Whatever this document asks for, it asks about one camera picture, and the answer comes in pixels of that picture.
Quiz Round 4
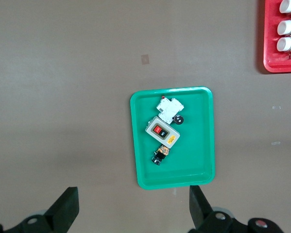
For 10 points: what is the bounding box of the green plastic tray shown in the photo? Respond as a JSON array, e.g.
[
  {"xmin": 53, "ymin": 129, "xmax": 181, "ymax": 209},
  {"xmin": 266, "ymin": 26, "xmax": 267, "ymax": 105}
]
[{"xmin": 130, "ymin": 86, "xmax": 216, "ymax": 190}]

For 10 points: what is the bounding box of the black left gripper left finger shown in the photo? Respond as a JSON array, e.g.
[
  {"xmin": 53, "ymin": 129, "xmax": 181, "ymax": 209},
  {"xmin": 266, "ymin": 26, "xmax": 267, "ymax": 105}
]
[{"xmin": 0, "ymin": 186, "xmax": 80, "ymax": 233}]

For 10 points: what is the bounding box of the black round buzzer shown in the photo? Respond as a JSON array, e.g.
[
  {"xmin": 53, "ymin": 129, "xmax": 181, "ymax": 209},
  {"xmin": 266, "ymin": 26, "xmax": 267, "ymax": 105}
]
[{"xmin": 172, "ymin": 114, "xmax": 185, "ymax": 126}]

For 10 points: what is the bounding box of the red plastic tray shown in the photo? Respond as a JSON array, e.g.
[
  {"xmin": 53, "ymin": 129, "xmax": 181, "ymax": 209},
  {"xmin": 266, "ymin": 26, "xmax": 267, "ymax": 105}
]
[{"xmin": 263, "ymin": 0, "xmax": 291, "ymax": 73}]

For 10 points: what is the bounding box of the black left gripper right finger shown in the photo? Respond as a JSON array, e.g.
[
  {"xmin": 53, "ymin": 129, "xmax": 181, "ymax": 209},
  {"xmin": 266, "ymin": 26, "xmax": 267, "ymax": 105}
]
[{"xmin": 188, "ymin": 184, "xmax": 286, "ymax": 233}]

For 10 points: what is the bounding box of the white circuit breaker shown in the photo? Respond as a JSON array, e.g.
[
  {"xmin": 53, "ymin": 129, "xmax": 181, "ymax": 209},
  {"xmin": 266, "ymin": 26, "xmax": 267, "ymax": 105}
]
[{"xmin": 155, "ymin": 96, "xmax": 186, "ymax": 125}]

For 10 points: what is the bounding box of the white capped metal pipe fitting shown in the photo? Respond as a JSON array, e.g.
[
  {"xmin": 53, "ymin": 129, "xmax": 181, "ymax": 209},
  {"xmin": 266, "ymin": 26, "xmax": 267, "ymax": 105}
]
[
  {"xmin": 277, "ymin": 14, "xmax": 291, "ymax": 36},
  {"xmin": 276, "ymin": 35, "xmax": 291, "ymax": 59},
  {"xmin": 278, "ymin": 0, "xmax": 291, "ymax": 14}
]

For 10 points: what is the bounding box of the grey push button switch box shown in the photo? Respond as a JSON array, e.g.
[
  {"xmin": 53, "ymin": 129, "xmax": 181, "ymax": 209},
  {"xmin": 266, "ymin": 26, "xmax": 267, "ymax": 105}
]
[{"xmin": 145, "ymin": 116, "xmax": 181, "ymax": 148}]

